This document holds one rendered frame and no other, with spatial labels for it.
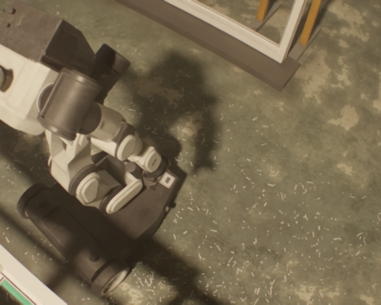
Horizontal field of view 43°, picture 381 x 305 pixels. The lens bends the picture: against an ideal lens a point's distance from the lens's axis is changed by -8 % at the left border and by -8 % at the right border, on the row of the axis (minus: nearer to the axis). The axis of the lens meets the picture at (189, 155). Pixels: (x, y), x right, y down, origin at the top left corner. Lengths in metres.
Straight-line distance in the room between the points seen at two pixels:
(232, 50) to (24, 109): 2.00
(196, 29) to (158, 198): 1.21
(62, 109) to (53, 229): 1.18
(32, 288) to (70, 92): 0.56
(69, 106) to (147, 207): 1.23
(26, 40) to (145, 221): 1.24
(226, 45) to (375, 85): 0.99
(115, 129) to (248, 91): 1.69
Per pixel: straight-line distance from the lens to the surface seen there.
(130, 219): 2.32
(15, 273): 1.46
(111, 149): 1.43
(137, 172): 1.70
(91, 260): 2.19
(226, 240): 2.49
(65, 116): 1.18
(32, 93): 1.26
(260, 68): 3.03
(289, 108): 2.96
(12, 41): 1.34
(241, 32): 3.14
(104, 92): 1.63
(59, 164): 1.84
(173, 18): 3.23
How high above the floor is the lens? 2.29
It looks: 59 degrees down
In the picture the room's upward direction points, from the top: 9 degrees clockwise
